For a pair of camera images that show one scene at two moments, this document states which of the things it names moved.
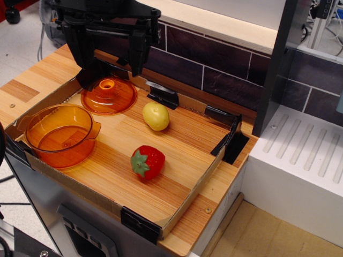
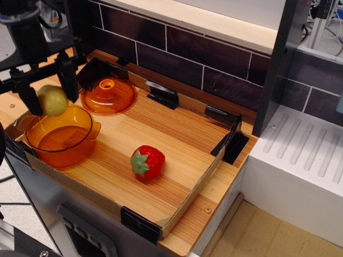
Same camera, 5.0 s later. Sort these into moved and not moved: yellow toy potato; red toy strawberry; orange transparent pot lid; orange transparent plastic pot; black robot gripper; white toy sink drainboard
Moved: black robot gripper; yellow toy potato
Not moved: white toy sink drainboard; orange transparent pot lid; orange transparent plastic pot; red toy strawberry
